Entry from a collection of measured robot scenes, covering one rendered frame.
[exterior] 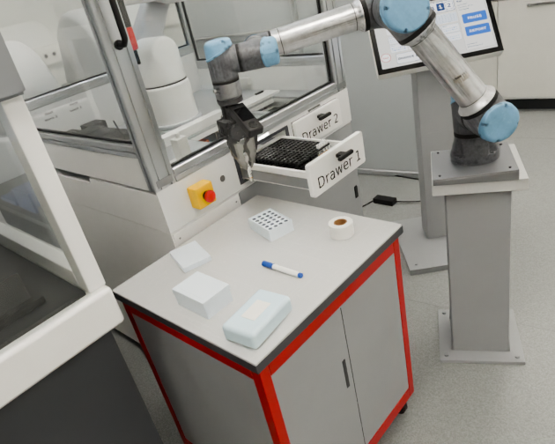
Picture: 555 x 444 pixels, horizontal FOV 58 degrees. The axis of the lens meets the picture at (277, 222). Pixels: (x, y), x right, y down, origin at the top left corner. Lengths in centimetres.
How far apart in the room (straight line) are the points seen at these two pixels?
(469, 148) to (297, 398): 94
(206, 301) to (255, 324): 16
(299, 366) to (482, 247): 86
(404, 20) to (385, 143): 215
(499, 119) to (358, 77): 197
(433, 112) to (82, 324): 181
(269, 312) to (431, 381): 103
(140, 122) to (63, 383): 71
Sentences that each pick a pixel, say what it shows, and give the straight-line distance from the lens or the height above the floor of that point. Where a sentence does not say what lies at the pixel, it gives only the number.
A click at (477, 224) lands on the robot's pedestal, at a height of 59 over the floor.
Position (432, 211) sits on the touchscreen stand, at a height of 20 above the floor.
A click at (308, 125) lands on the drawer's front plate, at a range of 198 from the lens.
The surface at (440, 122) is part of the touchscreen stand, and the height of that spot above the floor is 66.
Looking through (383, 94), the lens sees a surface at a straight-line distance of 338.
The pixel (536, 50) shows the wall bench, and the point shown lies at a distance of 440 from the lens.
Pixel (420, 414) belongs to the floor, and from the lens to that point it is 194.
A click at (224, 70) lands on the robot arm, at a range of 138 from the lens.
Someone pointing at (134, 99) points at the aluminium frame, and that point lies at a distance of 149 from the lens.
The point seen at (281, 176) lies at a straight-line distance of 162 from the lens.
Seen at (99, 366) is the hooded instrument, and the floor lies 69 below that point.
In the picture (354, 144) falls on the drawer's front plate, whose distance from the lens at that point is 168.
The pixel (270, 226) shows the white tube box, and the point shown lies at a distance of 149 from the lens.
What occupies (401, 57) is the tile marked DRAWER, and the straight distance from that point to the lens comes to 229.
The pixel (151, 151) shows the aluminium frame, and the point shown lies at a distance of 152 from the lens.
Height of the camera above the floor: 150
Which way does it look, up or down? 28 degrees down
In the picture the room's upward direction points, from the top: 13 degrees counter-clockwise
